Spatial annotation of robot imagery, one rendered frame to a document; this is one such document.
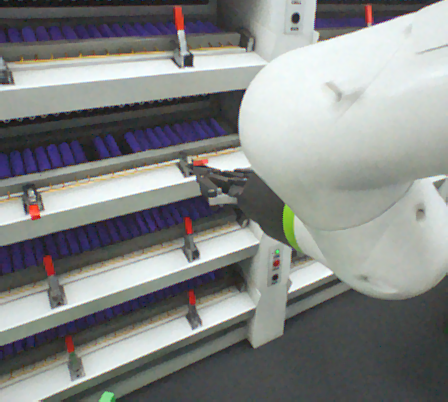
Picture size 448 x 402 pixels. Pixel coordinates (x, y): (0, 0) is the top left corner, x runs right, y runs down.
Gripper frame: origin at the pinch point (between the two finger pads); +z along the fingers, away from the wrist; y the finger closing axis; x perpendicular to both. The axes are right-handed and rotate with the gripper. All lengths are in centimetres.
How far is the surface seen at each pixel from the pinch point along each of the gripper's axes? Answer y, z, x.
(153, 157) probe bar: -5.4, 10.7, 3.1
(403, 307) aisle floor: 63, 9, -56
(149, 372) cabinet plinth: -12, 22, -49
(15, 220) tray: -29.5, 6.7, -1.5
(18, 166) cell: -27.4, 14.6, 5.4
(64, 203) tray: -22.2, 7.8, -0.9
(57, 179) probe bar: -22.2, 10.8, 2.6
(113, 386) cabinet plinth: -20, 22, -49
